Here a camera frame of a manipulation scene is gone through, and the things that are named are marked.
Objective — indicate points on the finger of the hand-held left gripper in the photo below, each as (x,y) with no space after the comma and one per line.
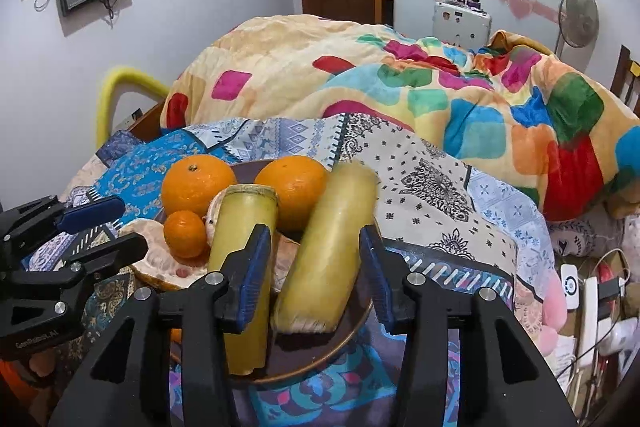
(120,248)
(95,212)

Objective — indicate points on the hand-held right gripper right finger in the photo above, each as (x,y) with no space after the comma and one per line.
(372,277)

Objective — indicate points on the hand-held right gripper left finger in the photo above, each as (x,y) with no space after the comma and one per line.
(250,277)

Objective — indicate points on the peeled sugarcane piece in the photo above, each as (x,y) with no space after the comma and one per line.
(325,257)
(245,227)

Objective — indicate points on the small tangerine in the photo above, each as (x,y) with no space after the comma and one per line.
(185,234)

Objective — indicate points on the purple plate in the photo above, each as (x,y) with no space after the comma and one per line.
(310,347)

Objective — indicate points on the large orange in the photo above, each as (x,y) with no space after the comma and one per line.
(295,192)
(199,187)

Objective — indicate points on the blue patterned bed sheet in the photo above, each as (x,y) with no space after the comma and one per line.
(425,187)

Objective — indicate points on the yellow foam tube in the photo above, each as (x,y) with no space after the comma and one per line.
(130,77)

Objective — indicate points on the pink plush toy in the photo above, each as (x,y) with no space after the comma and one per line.
(552,312)

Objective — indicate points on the white power strip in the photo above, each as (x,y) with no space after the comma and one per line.
(587,322)

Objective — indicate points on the colourful patchwork blanket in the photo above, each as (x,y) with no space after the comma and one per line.
(280,52)

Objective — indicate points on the white box appliance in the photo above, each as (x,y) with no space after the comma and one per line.
(460,24)

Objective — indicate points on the wooden headboard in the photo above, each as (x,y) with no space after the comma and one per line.
(627,77)

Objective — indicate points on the standing fan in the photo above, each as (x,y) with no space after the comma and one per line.
(580,17)

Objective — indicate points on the wooden bed frame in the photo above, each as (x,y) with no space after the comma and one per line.
(147,124)

